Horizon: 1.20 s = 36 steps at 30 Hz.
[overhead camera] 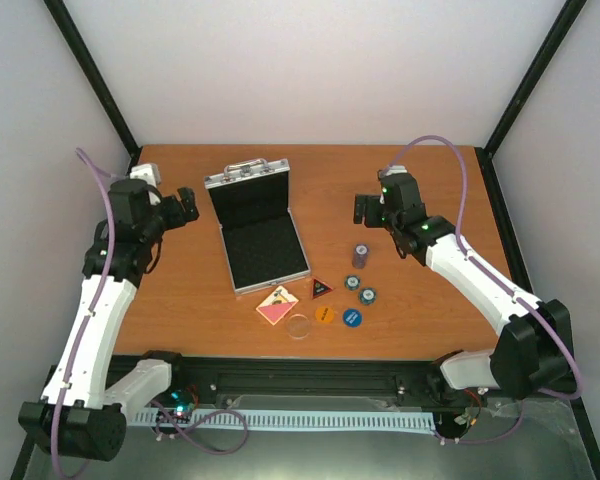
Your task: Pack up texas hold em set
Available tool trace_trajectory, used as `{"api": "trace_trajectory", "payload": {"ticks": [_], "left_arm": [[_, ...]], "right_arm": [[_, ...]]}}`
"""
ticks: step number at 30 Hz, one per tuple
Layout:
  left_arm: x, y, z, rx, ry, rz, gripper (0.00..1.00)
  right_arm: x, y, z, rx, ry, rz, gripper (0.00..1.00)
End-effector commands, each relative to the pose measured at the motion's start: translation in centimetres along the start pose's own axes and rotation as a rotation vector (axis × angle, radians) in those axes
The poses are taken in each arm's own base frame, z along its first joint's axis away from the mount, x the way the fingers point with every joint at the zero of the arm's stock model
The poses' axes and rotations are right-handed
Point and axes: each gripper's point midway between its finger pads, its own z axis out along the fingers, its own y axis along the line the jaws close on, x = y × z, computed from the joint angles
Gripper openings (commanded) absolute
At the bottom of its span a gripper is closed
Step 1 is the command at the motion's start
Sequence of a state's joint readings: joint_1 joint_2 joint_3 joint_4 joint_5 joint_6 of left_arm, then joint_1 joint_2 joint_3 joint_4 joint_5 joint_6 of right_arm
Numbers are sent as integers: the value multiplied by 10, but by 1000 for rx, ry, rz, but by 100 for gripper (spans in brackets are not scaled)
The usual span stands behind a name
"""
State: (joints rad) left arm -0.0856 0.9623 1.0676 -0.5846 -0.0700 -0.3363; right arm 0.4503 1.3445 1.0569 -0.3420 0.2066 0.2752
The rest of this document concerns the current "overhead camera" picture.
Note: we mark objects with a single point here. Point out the pink yellow card deck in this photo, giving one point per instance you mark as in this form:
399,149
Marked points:
276,305

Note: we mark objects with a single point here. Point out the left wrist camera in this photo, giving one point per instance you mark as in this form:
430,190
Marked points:
148,172

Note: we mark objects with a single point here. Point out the light blue cable duct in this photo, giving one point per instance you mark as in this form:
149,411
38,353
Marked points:
297,421

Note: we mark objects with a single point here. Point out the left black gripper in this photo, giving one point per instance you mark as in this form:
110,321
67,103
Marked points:
180,218

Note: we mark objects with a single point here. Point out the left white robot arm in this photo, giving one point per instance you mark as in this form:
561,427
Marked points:
78,415

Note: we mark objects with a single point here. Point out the clear round dealer button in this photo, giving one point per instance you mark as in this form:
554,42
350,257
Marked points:
298,326

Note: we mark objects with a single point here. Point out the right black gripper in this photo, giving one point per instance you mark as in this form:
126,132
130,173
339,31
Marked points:
371,220

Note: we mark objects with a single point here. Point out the triangular all in button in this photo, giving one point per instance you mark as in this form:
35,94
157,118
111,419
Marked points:
319,288

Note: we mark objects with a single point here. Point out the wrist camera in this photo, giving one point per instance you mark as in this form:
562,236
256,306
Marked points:
391,170
148,172

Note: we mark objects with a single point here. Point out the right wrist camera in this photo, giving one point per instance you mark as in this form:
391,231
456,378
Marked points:
391,170

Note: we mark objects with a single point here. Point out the blue green chip stack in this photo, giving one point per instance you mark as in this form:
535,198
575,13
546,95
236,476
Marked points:
352,282
367,296

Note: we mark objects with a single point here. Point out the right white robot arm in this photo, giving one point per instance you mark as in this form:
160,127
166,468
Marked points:
533,350

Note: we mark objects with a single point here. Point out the purple poker chip stack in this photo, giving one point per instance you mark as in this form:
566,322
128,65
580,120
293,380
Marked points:
360,256

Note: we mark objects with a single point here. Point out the black aluminium frame rail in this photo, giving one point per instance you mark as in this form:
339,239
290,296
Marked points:
409,383

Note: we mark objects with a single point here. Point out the orange big blind button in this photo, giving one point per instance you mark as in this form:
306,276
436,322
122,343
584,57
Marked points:
324,315

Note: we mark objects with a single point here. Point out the blue small blind button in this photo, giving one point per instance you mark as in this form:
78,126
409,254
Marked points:
352,318

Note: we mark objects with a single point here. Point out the aluminium poker case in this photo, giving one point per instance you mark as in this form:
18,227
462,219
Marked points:
251,200

